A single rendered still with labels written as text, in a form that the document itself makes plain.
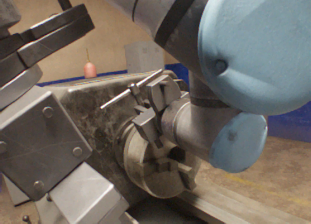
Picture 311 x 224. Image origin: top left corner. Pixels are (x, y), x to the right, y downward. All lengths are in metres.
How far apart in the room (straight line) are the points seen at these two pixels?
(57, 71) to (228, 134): 3.86
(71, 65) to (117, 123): 3.42
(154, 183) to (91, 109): 0.29
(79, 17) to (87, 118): 0.53
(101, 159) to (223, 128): 0.53
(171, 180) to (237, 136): 0.40
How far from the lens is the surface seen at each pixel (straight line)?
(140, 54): 4.14
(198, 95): 0.28
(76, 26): 0.17
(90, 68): 1.14
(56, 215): 1.01
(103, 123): 0.71
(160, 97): 0.39
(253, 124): 0.29
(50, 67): 4.01
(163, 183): 0.63
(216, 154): 0.28
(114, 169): 0.77
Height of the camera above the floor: 1.36
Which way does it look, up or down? 11 degrees down
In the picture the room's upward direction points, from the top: 7 degrees counter-clockwise
